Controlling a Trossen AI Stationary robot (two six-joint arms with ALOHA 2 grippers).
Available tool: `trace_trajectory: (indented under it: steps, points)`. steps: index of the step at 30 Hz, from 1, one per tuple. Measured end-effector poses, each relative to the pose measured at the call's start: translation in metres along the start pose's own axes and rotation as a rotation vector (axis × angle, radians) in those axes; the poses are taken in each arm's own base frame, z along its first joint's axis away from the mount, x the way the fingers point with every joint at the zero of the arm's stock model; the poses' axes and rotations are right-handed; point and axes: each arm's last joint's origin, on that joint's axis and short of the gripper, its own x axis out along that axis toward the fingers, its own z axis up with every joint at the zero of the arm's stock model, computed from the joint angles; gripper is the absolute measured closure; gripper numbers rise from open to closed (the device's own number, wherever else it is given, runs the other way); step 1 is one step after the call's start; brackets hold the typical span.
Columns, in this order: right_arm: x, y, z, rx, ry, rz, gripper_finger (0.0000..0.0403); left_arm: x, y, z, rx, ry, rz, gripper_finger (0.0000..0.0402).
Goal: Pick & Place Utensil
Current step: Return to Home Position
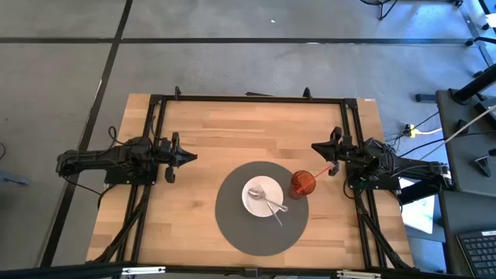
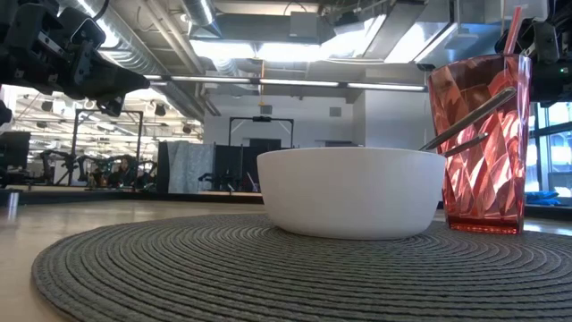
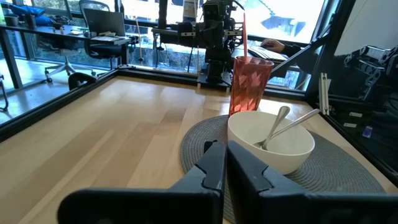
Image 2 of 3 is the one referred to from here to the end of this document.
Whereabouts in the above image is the silver spoon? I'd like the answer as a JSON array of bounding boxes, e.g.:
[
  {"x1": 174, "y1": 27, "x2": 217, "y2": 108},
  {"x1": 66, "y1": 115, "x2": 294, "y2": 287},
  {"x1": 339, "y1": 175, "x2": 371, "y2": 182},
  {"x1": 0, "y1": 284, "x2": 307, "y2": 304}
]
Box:
[{"x1": 418, "y1": 86, "x2": 518, "y2": 152}]

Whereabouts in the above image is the white bowl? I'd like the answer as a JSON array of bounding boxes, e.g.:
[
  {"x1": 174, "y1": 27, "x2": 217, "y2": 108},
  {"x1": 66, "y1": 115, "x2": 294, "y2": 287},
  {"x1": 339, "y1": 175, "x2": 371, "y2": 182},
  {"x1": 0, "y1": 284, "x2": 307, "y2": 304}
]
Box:
[{"x1": 257, "y1": 147, "x2": 447, "y2": 241}]

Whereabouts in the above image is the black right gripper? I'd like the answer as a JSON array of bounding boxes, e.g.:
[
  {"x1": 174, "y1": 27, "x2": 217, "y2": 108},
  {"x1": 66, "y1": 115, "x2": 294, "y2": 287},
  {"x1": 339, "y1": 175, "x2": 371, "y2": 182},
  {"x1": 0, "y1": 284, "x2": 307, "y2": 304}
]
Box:
[{"x1": 494, "y1": 17, "x2": 572, "y2": 64}]

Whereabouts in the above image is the blue cushion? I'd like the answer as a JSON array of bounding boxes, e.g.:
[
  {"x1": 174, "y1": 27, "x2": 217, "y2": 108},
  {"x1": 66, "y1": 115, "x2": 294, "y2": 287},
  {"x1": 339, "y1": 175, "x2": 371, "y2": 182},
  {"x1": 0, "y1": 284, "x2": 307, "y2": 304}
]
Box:
[{"x1": 525, "y1": 191, "x2": 562, "y2": 207}]

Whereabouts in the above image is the round silver ventilation duct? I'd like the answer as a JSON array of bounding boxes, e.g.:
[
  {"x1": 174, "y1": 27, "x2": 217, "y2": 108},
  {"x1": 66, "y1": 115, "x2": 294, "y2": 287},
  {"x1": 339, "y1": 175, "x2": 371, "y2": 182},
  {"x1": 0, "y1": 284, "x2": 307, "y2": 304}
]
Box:
[{"x1": 181, "y1": 0, "x2": 223, "y2": 39}]

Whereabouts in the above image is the black gantry frame with lamps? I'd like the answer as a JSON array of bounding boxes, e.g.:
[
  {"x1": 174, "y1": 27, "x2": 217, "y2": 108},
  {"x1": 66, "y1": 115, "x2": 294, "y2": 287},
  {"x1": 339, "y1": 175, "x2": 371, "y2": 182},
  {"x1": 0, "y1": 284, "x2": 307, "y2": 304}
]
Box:
[{"x1": 69, "y1": 108, "x2": 145, "y2": 189}]

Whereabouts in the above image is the black partition panel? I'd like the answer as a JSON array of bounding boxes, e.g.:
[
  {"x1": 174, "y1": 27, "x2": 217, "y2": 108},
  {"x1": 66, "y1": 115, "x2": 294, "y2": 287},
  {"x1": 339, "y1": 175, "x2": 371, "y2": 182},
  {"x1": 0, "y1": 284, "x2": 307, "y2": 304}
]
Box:
[{"x1": 214, "y1": 138, "x2": 269, "y2": 193}]

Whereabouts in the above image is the grey ceiling box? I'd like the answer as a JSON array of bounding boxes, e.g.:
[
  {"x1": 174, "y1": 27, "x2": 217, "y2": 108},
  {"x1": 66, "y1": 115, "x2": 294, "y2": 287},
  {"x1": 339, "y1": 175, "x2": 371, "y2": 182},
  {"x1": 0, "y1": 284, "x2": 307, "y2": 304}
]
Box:
[{"x1": 289, "y1": 11, "x2": 321, "y2": 39}]

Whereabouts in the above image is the red drinking straw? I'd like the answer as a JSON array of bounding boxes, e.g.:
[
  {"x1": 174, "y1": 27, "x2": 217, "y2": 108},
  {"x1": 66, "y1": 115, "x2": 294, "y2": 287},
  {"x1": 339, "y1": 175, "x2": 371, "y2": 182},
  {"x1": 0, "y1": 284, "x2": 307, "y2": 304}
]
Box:
[{"x1": 503, "y1": 4, "x2": 523, "y2": 57}]

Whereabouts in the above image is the silver fork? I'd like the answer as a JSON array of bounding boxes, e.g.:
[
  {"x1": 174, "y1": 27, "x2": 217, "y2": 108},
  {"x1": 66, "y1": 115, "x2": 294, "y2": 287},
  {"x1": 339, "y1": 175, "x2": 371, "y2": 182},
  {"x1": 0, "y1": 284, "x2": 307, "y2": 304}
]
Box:
[{"x1": 442, "y1": 132, "x2": 491, "y2": 158}]

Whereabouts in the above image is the long ceiling light bar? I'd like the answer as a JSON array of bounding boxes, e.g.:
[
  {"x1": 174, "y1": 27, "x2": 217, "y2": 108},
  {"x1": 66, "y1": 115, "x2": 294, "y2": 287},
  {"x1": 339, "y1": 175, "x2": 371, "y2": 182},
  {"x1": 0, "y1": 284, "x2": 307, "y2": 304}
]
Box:
[{"x1": 142, "y1": 73, "x2": 426, "y2": 93}]

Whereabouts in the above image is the red faceted plastic tumbler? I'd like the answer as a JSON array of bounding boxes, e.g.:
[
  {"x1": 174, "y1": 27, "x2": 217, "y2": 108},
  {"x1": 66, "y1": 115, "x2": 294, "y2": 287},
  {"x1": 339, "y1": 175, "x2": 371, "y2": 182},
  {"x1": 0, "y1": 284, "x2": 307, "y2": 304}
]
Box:
[{"x1": 427, "y1": 53, "x2": 534, "y2": 235}]

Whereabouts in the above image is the window with dark frame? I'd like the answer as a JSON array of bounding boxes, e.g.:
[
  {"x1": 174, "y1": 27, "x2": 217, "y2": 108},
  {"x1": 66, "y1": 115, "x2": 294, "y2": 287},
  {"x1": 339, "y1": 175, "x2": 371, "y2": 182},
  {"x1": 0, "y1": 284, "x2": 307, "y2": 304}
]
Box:
[{"x1": 525, "y1": 101, "x2": 572, "y2": 198}]

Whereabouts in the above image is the grey cloth cover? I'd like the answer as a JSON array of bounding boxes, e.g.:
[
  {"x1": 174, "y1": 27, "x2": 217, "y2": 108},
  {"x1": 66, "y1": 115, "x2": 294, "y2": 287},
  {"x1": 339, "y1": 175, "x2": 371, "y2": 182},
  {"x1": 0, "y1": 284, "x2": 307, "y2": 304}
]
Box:
[{"x1": 165, "y1": 140, "x2": 215, "y2": 194}]

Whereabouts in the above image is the grey round woven placemat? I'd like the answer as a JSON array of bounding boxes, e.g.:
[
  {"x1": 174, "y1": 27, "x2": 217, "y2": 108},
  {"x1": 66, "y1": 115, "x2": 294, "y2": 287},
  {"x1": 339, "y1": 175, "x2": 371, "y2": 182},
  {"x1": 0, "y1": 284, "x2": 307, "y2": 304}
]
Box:
[{"x1": 30, "y1": 213, "x2": 572, "y2": 322}]

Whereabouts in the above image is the large sheet-metal duct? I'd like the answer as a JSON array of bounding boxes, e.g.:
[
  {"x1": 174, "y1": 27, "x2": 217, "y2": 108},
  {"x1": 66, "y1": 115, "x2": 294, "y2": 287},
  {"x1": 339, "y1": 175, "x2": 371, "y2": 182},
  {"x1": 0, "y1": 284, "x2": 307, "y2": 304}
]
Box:
[{"x1": 321, "y1": 0, "x2": 549, "y2": 68}]

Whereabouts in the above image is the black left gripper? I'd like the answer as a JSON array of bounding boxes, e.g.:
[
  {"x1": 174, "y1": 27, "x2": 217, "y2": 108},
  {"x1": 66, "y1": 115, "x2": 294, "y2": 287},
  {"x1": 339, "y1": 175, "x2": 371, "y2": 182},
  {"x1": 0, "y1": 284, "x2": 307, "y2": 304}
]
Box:
[{"x1": 0, "y1": 0, "x2": 152, "y2": 118}]

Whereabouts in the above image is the dark computer monitor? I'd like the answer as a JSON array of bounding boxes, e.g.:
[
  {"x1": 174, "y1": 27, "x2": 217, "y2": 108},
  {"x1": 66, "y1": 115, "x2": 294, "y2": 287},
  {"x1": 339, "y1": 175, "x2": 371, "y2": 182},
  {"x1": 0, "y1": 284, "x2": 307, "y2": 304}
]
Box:
[{"x1": 0, "y1": 131, "x2": 31, "y2": 169}]

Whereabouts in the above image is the black gantry frame with camera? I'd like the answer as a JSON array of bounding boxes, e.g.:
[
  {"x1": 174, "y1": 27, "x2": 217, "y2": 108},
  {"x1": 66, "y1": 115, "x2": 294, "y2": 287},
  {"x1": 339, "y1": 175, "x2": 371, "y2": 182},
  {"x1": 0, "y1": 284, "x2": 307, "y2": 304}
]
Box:
[{"x1": 228, "y1": 115, "x2": 295, "y2": 148}]

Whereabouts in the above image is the silver metal post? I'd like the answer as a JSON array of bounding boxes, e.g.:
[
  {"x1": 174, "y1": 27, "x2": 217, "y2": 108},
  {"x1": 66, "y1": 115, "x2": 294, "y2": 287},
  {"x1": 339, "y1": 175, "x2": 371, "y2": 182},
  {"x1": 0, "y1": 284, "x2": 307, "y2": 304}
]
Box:
[{"x1": 3, "y1": 188, "x2": 22, "y2": 220}]

